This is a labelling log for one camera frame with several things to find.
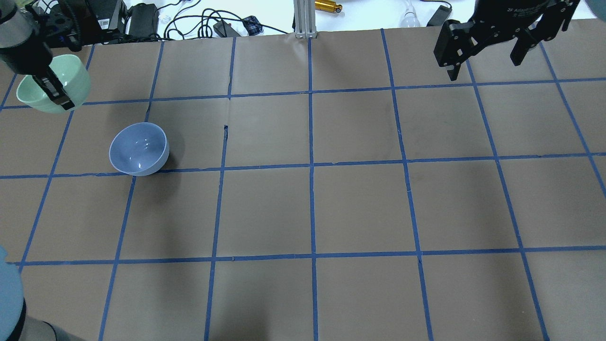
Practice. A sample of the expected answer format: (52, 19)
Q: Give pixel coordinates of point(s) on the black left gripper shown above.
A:
(26, 56)

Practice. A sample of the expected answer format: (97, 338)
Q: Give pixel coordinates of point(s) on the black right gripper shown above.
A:
(509, 13)

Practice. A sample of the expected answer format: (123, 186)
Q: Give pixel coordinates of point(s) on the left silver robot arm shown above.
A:
(16, 323)

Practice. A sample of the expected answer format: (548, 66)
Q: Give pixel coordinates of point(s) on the blue bowl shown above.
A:
(139, 150)

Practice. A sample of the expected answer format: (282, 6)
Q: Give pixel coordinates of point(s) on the white light bulb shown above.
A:
(409, 17)

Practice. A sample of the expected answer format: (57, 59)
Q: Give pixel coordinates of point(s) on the black power adapter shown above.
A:
(224, 29)

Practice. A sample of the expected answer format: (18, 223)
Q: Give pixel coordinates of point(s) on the yellow cylindrical tool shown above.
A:
(328, 6)

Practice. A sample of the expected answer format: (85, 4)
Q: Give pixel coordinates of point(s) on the brown paper table cover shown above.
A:
(340, 189)

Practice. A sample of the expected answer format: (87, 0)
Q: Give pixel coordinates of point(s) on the aluminium frame post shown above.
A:
(304, 19)

